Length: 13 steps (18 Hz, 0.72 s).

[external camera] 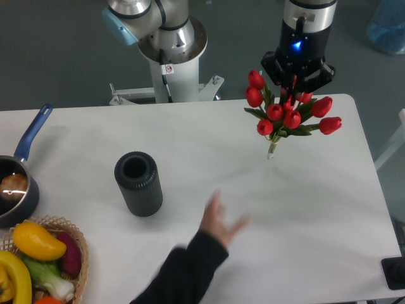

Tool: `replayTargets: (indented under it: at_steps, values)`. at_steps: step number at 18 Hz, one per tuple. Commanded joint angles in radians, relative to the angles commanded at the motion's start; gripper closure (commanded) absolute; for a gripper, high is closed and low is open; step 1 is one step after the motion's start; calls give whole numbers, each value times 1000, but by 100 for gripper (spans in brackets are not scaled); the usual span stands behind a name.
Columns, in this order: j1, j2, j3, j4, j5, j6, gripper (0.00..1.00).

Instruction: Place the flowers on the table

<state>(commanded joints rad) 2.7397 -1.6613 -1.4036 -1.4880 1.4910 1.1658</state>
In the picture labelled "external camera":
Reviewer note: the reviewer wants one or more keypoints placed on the purple sweet potato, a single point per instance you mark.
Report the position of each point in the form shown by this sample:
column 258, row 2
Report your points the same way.
column 71, row 262

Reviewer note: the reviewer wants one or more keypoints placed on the blue handled saucepan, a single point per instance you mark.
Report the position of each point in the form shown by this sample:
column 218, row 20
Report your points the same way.
column 15, row 213

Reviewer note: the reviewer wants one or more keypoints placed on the black sleeved forearm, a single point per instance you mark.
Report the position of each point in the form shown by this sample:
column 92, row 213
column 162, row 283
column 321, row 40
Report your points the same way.
column 186, row 274

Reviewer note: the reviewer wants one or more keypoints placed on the blurred human hand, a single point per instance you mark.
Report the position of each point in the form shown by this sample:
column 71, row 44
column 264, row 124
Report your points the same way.
column 213, row 222

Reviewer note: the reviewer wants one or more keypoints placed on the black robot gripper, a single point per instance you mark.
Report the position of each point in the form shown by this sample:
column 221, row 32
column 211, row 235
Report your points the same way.
column 298, row 64

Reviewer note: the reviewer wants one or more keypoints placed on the yellow bell pepper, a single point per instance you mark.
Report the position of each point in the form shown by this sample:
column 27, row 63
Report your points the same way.
column 20, row 277

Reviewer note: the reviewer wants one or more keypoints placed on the yellow mango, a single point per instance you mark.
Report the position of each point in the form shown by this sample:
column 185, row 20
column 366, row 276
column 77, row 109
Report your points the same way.
column 35, row 241

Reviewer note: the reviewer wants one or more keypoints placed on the brown food in pan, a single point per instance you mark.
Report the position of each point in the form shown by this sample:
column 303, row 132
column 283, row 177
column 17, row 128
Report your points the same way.
column 14, row 187

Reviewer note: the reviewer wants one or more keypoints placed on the red tulip bouquet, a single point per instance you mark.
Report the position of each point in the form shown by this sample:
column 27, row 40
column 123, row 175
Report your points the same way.
column 290, row 116

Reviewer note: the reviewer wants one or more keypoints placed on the blue plastic bag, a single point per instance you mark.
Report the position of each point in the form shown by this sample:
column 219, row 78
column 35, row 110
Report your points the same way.
column 386, row 29

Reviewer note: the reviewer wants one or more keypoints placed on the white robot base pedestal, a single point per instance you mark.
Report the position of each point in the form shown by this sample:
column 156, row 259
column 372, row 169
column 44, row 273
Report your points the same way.
column 173, row 57

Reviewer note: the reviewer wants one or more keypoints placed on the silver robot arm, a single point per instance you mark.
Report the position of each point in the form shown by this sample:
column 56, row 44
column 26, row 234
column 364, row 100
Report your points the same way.
column 130, row 21

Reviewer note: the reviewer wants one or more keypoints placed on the green white bok choy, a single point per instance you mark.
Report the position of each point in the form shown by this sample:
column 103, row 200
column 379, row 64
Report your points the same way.
column 47, row 276

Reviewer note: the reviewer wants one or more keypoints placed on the woven wicker basket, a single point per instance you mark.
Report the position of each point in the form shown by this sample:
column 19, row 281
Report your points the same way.
column 55, row 225

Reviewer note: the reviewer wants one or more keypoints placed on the orange fruit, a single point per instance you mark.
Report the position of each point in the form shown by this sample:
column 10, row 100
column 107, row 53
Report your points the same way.
column 48, row 300

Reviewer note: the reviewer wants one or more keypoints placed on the black ribbed vase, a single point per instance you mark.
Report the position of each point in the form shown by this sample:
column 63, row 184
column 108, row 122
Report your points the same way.
column 136, row 174

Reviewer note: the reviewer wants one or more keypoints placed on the black device at edge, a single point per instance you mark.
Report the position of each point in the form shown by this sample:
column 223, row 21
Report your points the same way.
column 393, row 269

